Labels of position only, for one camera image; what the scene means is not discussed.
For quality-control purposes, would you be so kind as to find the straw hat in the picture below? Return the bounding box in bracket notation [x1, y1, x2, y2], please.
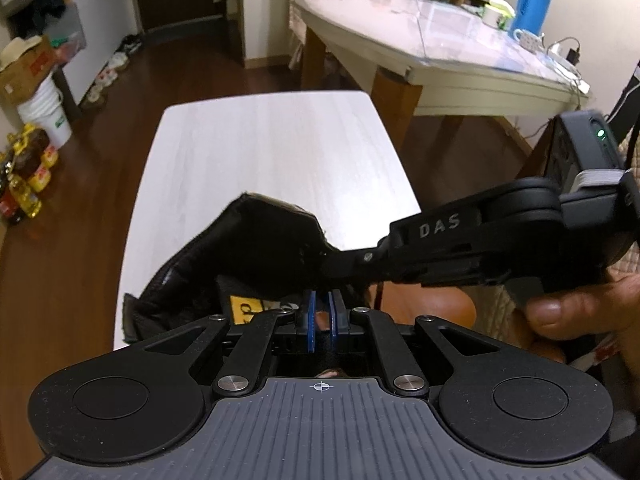
[0, 36, 44, 69]

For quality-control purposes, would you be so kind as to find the spotted white mug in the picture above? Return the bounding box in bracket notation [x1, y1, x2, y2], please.
[512, 29, 547, 52]

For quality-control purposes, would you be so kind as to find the dining table with wooden legs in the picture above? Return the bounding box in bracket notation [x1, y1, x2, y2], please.
[291, 0, 592, 147]

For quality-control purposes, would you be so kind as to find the white and green mug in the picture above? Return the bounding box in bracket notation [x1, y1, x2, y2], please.
[481, 0, 517, 29]

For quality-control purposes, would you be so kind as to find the white plastic bucket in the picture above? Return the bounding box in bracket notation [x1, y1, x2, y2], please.
[16, 76, 74, 149]

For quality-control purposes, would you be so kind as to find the red-print cardboard box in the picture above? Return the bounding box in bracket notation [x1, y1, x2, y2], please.
[0, 35, 57, 107]

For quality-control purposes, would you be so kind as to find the white storage cabinet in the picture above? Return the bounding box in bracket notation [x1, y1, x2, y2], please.
[69, 0, 144, 107]

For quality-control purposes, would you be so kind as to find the row of cooking oil bottles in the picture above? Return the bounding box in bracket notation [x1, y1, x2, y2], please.
[0, 124, 61, 226]

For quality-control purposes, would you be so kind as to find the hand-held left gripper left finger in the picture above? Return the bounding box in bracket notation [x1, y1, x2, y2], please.
[144, 290, 319, 397]

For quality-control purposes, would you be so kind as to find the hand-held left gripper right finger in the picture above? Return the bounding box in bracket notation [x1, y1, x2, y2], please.
[327, 289, 497, 397]

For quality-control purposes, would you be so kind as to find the brown leather boot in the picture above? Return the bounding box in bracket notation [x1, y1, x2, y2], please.
[121, 191, 477, 346]

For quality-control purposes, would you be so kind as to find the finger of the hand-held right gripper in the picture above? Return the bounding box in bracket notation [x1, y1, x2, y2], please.
[319, 246, 402, 291]

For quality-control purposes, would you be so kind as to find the person's right hand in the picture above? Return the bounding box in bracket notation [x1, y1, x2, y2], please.
[524, 271, 640, 364]

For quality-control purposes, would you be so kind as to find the clear plastic storage bin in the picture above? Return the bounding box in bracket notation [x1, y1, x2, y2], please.
[49, 10, 87, 67]

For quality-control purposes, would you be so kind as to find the blue thermos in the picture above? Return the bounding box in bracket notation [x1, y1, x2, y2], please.
[509, 0, 556, 37]

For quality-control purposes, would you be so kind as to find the black cable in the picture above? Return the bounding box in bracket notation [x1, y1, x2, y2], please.
[606, 57, 640, 161]

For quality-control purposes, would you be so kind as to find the row of shoes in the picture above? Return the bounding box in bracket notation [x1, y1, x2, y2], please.
[81, 33, 147, 109]

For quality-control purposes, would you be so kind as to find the white power strip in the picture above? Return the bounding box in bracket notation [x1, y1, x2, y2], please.
[544, 36, 594, 95]

